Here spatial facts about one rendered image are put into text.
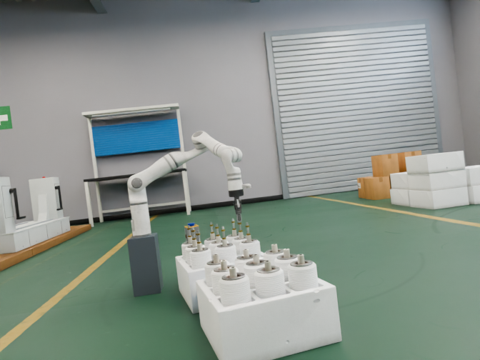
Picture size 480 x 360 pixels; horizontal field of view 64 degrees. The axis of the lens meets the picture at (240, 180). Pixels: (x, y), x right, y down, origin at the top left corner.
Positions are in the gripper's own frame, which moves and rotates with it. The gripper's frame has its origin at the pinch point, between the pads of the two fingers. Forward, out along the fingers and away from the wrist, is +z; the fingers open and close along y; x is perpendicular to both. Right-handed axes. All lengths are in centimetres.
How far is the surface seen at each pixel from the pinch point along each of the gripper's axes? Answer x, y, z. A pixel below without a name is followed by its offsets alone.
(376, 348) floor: 30, 79, 35
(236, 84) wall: 66, -514, -181
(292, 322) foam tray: 6, 74, 25
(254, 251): 4.0, 16.2, 14.0
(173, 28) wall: -34, -514, -293
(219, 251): -11.9, 17.9, 11.5
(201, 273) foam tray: -21.1, 24.5, 18.8
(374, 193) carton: 212, -308, 29
